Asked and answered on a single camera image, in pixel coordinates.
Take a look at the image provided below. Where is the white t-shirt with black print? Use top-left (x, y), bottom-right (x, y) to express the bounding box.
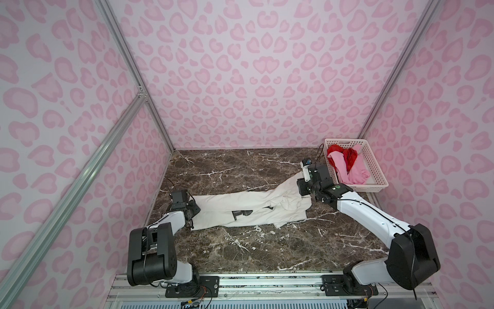
top-left (192, 173), bottom-right (312, 230)

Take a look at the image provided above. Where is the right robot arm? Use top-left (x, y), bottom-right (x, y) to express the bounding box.
top-left (297, 158), bottom-right (441, 296)

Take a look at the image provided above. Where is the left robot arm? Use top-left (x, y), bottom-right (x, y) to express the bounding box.
top-left (127, 189), bottom-right (201, 287)

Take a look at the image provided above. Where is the white plastic laundry basket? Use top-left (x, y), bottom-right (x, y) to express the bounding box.
top-left (323, 139), bottom-right (389, 193)

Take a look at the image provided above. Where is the pink t-shirt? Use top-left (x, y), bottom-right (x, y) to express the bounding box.
top-left (326, 144), bottom-right (371, 185)

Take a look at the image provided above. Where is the red t-shirt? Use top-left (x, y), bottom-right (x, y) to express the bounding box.
top-left (326, 144), bottom-right (358, 173)

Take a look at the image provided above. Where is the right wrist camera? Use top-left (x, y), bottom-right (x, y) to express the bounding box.
top-left (301, 158), bottom-right (312, 168)

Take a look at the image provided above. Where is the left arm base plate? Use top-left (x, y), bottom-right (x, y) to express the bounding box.
top-left (165, 275), bottom-right (220, 298)

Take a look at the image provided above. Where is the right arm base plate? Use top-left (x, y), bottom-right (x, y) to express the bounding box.
top-left (321, 274), bottom-right (379, 297)

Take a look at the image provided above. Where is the aluminium mounting rail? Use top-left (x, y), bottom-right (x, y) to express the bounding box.
top-left (104, 271), bottom-right (442, 308)

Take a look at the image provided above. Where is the left corner aluminium post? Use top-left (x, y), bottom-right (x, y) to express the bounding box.
top-left (95, 0), bottom-right (176, 153)

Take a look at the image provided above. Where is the corner aluminium post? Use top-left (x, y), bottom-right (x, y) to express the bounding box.
top-left (95, 0), bottom-right (176, 153)
top-left (358, 0), bottom-right (444, 139)

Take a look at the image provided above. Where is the diagonal aluminium frame bar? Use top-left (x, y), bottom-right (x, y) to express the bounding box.
top-left (1, 93), bottom-right (148, 308)

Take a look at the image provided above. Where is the right corner aluminium post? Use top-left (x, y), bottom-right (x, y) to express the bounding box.
top-left (358, 0), bottom-right (444, 139)

